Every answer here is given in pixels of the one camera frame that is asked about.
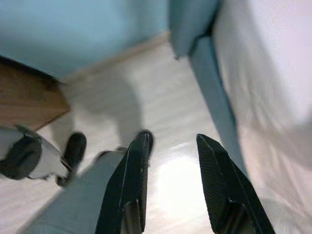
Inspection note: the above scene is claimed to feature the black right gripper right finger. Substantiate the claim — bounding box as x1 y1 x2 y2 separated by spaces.
196 133 276 234

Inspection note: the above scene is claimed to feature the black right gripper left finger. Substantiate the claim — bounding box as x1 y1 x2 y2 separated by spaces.
95 133 150 234

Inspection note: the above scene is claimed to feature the grey left robot leg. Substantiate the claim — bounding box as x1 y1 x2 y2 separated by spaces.
0 124 88 188

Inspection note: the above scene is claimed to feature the mattress with beige sheet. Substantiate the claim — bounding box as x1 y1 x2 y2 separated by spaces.
211 0 312 234

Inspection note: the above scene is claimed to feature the brown cardboard box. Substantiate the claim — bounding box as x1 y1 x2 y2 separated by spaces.
0 55 72 132

